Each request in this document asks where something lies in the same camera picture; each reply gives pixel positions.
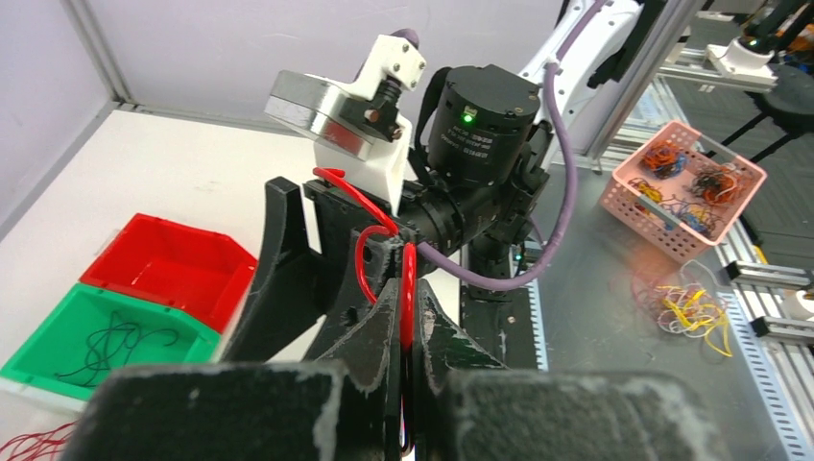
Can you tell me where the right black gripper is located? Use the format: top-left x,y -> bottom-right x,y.
220,177 -> 445,362

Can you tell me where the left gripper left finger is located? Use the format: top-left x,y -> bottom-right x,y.
62,279 -> 400,460

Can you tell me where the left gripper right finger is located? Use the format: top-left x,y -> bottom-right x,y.
412,279 -> 739,461

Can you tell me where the red thin cable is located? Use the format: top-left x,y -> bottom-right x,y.
0,420 -> 78,461
312,166 -> 419,453

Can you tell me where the dark thin cable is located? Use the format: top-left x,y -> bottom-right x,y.
54,310 -> 180,388

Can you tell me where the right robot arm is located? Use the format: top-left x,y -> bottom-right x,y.
221,1 -> 665,362

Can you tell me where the red plastic bin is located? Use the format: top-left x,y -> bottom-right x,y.
79,213 -> 257,333

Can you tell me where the green plastic bin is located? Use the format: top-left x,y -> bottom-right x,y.
1,283 -> 220,401

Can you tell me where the pink perforated basket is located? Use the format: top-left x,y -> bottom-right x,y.
598,120 -> 767,263

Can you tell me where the clear plastic bin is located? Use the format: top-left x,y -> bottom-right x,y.
1,378 -> 86,460

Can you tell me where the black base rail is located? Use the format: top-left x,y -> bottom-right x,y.
459,240 -> 549,372

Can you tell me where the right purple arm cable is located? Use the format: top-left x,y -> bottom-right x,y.
416,0 -> 611,294

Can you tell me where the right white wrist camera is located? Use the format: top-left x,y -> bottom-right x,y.
264,29 -> 426,215

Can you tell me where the loose cable pile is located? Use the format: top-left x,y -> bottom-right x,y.
629,259 -> 735,359

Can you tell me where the white slotted cable duct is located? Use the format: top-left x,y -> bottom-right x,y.
719,293 -> 813,460

